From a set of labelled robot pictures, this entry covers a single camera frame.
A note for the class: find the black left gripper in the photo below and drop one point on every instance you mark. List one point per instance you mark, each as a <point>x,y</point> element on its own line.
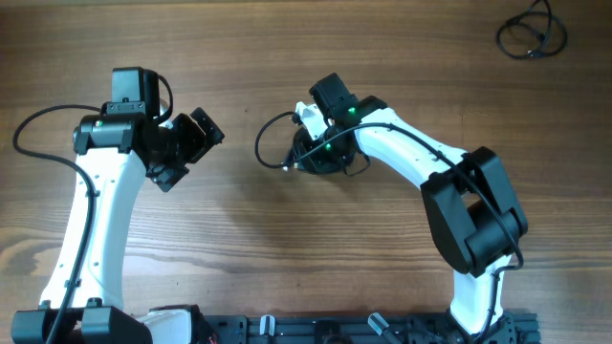
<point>197,145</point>

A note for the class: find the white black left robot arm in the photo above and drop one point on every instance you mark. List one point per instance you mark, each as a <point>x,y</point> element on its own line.
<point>131,138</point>

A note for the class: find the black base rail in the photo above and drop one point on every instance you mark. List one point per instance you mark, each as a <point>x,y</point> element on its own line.
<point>415,328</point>

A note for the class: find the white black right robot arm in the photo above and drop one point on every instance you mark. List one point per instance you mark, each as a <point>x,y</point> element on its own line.
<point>474,216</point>

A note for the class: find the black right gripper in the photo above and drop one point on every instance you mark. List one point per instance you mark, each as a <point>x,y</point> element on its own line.
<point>318,161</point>

